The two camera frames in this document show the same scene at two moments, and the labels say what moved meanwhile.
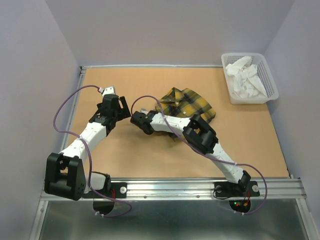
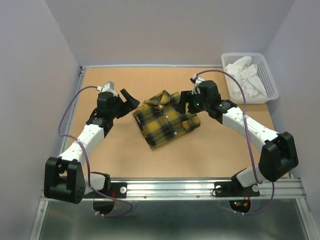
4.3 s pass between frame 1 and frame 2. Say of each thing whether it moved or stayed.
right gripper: moved
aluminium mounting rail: stayed
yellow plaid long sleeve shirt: moved
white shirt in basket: stayed
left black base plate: stayed
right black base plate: stayed
